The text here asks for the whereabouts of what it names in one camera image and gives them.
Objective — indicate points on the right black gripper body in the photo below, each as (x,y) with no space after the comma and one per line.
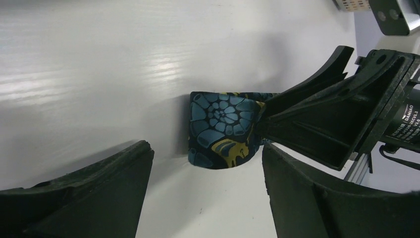
(383,86)

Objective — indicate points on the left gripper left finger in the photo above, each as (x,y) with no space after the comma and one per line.
(102,200)

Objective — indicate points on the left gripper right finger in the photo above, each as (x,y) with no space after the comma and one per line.
(309,203)

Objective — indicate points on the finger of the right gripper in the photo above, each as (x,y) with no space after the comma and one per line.
(322,127)
(329,74)

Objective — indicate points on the white plastic basket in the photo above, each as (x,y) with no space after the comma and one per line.
(352,5)

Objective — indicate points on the blue patterned tie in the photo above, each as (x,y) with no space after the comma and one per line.
(222,128)

